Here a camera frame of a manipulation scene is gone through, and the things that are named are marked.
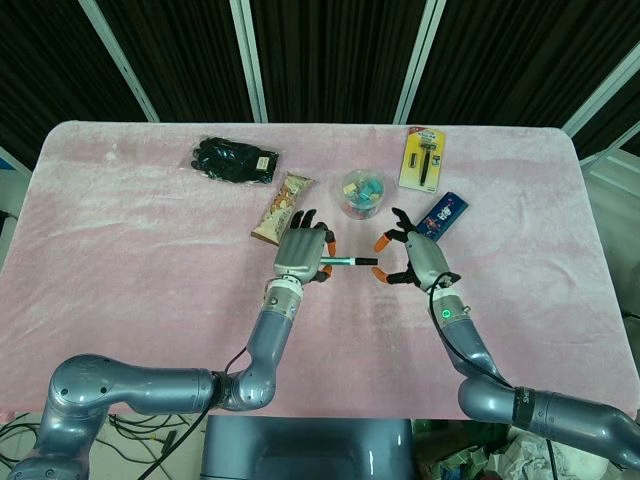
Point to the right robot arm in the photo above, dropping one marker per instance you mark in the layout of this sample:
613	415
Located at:
500	380

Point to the snack bar wrapper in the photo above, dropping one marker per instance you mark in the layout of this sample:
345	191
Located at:
283	209

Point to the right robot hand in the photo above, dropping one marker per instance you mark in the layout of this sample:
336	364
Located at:
425	255

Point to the razor in yellow blister pack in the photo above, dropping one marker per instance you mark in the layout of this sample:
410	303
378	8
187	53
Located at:
422	158

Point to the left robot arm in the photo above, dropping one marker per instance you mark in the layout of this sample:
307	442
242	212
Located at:
150	385

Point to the blue snack packet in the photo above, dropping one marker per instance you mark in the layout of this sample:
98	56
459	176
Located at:
443	215

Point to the grey robot torso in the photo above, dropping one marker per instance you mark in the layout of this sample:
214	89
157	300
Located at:
307	447

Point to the black marker cap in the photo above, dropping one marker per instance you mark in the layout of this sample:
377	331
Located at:
366	261

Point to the white partition frame post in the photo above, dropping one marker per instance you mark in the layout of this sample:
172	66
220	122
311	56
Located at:
602	92
117	57
250	60
419	60

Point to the pink plush table cloth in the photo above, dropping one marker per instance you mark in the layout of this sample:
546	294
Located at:
320	310

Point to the clear jar of binder clips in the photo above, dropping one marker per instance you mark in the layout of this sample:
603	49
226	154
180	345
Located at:
361	193

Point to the black knit gloves pack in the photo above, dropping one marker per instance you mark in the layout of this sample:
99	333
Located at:
235	161

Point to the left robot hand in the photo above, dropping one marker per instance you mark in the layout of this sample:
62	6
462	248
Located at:
298	248

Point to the teal and black pen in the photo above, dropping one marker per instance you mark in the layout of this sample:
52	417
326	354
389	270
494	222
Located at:
340	260

